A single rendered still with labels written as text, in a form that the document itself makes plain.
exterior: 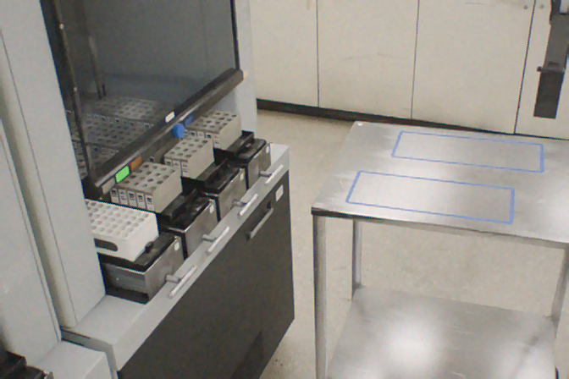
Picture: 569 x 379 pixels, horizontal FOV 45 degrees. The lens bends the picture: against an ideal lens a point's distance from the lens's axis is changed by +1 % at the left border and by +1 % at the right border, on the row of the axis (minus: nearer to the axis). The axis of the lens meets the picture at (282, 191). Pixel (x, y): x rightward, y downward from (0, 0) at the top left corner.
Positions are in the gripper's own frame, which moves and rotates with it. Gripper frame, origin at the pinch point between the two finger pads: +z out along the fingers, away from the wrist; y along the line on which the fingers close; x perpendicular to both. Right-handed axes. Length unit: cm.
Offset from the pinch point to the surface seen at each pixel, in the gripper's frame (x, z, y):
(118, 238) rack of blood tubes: 72, 33, -15
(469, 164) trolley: 16, 38, 44
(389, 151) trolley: 35, 38, 44
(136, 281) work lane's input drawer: 68, 42, -17
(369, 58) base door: 92, 81, 219
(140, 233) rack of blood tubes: 70, 34, -11
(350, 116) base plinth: 103, 117, 224
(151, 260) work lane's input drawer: 67, 39, -13
